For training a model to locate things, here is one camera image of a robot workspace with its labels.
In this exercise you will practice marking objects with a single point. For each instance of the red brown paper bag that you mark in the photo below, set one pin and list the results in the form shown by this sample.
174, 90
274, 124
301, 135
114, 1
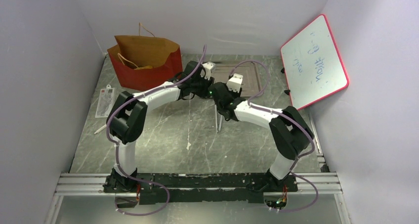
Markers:
144, 61

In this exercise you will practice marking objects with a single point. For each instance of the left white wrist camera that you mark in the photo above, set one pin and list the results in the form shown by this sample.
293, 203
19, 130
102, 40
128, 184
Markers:
209, 68

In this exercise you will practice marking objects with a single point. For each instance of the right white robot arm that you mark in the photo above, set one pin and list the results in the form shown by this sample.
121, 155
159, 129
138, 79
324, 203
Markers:
291, 133

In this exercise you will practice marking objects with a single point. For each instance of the metal baking tray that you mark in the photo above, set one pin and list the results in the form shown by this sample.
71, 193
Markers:
251, 84

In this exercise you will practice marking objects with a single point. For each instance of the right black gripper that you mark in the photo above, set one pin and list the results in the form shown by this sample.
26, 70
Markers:
221, 105

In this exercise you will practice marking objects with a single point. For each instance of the clear plastic package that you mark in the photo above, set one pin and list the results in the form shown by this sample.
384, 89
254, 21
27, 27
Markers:
105, 102

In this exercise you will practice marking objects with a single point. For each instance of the aluminium rail frame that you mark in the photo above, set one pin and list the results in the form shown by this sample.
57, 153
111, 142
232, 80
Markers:
78, 184

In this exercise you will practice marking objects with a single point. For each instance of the metal tongs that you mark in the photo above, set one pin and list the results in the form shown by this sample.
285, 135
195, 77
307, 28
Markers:
218, 120

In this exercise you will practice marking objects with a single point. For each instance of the red framed whiteboard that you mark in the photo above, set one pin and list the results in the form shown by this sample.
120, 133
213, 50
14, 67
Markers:
312, 64

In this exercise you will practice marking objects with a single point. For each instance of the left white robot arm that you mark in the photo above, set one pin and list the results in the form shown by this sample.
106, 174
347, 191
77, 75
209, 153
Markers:
126, 122

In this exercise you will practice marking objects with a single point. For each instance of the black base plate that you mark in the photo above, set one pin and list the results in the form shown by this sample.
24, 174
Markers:
151, 188

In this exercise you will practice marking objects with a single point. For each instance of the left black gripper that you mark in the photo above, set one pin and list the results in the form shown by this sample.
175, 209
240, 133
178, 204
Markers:
204, 94

